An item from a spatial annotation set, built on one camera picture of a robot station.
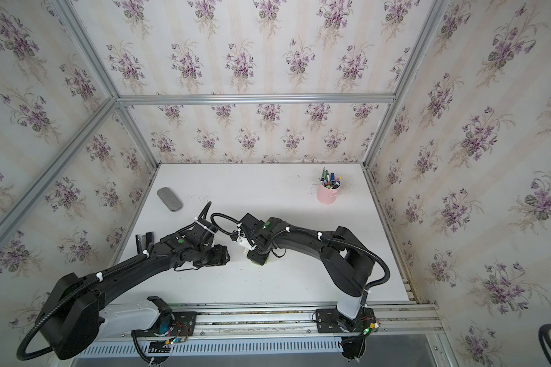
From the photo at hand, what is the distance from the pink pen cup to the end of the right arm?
15.6 inches

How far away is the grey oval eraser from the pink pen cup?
0.65 meters

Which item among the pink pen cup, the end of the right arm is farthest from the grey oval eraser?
the pink pen cup

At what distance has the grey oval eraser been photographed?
40.5 inches

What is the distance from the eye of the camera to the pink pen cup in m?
0.98

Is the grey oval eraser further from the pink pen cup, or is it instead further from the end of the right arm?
the pink pen cup

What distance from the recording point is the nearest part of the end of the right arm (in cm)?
60

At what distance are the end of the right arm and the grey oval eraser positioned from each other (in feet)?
1.54
